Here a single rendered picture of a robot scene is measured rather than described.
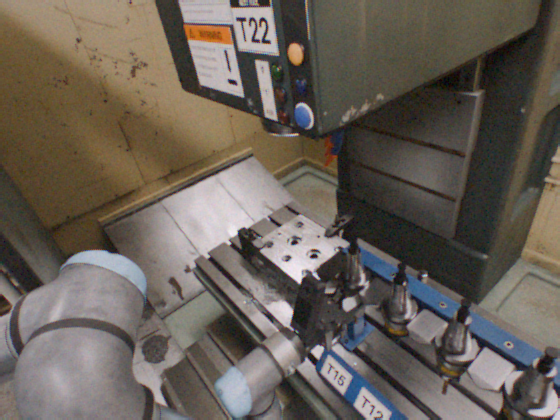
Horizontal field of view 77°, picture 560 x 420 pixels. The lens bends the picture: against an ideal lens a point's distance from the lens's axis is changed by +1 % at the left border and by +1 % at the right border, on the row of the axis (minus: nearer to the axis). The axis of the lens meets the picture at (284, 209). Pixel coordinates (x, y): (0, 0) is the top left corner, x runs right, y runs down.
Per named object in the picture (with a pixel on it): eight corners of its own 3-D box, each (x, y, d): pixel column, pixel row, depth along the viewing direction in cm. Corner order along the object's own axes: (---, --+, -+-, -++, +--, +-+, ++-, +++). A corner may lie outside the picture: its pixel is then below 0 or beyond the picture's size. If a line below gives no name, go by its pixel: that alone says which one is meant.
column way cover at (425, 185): (450, 244, 120) (476, 96, 91) (346, 195, 153) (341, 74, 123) (458, 237, 123) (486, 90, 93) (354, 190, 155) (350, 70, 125)
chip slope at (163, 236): (178, 346, 136) (154, 302, 121) (123, 263, 182) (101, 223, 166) (337, 233, 176) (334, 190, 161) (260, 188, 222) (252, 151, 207)
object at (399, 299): (417, 305, 65) (420, 280, 61) (400, 319, 63) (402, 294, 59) (397, 291, 68) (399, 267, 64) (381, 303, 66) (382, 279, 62)
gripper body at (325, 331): (323, 312, 78) (281, 347, 73) (319, 287, 73) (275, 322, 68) (348, 334, 73) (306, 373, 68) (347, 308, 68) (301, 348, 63)
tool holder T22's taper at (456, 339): (477, 347, 57) (485, 321, 53) (457, 360, 55) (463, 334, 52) (455, 326, 60) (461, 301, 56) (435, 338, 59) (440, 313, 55)
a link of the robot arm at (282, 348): (257, 336, 66) (284, 366, 60) (275, 321, 68) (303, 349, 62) (264, 358, 70) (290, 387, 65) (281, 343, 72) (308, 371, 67)
